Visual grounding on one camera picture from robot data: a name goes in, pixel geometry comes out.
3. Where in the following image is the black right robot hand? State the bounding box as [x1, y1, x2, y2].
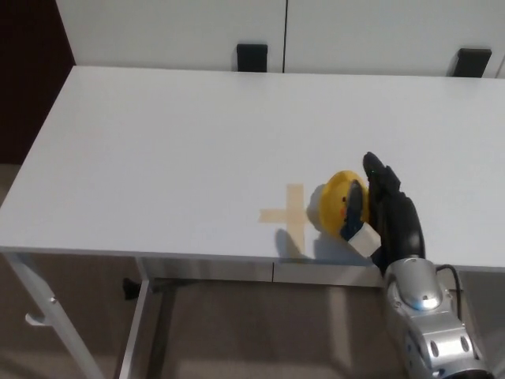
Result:
[341, 151, 427, 274]

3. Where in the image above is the yellow rubber duck toy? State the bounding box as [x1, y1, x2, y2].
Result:
[318, 170, 372, 238]

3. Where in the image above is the white desk leg with hook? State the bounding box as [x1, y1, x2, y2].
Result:
[4, 252, 105, 379]

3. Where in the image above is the short beige tape strip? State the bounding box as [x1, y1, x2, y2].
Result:
[258, 207, 316, 224]

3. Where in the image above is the black floor foot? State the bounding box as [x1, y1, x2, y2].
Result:
[122, 276, 140, 302]

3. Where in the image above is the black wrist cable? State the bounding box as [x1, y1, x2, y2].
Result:
[435, 264, 467, 319]

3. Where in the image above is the black panel bracket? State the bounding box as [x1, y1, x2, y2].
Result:
[236, 43, 270, 73]
[456, 47, 493, 79]

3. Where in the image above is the white desk frame bar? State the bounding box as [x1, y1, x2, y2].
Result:
[117, 257, 153, 379]

